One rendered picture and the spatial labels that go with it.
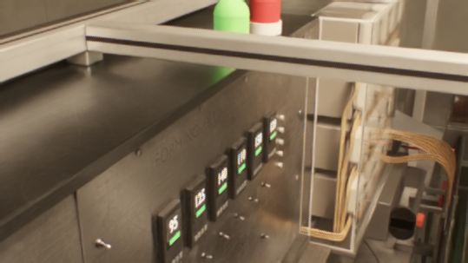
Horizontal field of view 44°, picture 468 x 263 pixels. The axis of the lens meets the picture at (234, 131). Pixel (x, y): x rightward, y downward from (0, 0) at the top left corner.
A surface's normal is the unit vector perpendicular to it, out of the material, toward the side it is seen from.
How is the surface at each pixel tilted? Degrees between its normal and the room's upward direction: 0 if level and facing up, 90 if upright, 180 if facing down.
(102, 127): 0
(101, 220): 90
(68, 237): 90
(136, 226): 90
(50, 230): 90
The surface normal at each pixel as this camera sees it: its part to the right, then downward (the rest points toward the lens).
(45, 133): 0.00, -0.93
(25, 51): 0.92, 0.14
